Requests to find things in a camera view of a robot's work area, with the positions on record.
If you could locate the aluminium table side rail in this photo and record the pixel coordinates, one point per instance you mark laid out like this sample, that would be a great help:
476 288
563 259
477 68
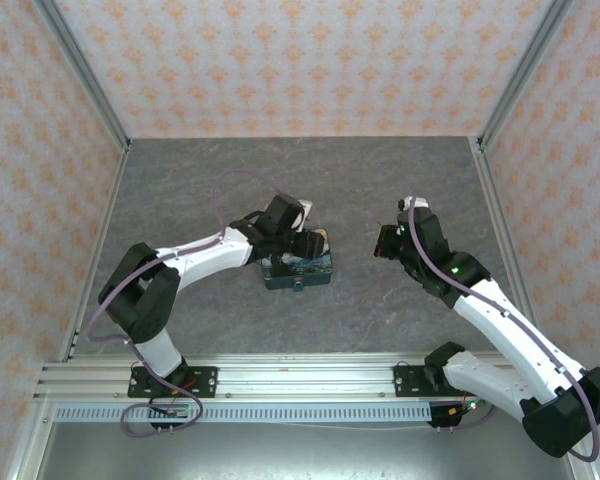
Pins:
97 250
500 225

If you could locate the aluminium frame post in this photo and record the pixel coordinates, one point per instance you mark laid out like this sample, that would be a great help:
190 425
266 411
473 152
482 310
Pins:
525 75
85 75

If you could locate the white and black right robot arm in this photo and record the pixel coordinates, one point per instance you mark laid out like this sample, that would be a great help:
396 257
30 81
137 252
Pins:
500 320

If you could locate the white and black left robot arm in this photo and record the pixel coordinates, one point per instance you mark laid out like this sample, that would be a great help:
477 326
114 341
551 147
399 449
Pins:
205 255

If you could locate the teal starry night tin box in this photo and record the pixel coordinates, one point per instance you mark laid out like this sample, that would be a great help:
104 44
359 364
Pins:
280 279

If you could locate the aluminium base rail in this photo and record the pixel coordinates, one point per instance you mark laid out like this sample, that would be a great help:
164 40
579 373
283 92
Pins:
305 377

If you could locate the small silver padlock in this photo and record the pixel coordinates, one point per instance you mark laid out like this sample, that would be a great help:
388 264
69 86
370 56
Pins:
297 286

